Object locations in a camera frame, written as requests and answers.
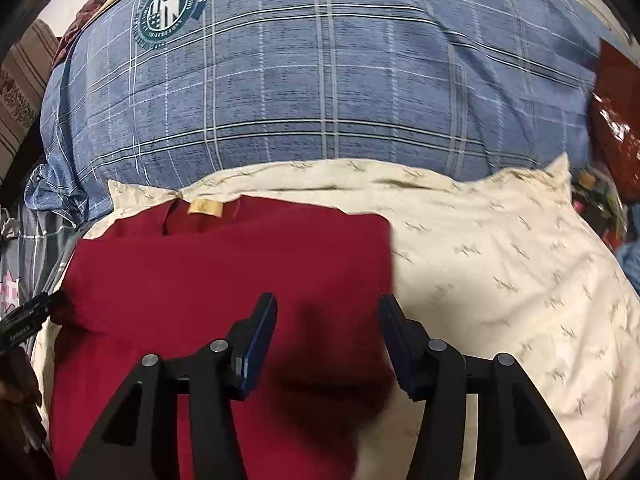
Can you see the red plastic bag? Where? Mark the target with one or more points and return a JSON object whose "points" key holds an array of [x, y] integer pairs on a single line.
{"points": [[614, 115]]}

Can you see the dark red garment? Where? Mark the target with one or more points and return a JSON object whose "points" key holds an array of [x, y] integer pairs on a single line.
{"points": [[169, 281]]}

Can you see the cream leaf-print pillow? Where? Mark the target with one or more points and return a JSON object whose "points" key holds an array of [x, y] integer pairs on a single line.
{"points": [[503, 264]]}

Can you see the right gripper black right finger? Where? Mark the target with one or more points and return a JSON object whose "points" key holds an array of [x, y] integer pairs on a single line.
{"points": [[518, 437]]}

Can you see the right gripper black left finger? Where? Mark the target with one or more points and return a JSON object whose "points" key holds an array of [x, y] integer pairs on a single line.
{"points": [[136, 436]]}

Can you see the blue denim clothes pile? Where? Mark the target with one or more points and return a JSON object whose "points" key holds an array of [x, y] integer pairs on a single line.
{"points": [[628, 256]]}

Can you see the grey-blue star-print cloth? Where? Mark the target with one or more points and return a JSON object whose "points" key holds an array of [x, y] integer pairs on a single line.
{"points": [[35, 248]]}

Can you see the brown striped pillow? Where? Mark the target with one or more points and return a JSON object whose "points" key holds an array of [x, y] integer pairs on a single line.
{"points": [[25, 72]]}

